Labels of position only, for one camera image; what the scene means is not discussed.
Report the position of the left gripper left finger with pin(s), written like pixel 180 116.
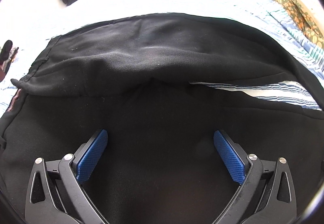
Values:
pixel 55 193

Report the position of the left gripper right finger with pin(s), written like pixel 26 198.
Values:
pixel 266 191

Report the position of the black pants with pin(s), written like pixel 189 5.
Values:
pixel 146 81

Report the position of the clothes pile on left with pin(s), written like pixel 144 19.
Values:
pixel 8 54

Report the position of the striped blue green bedsheet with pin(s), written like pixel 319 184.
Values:
pixel 30 24

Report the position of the orange floral blanket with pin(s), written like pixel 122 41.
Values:
pixel 304 19

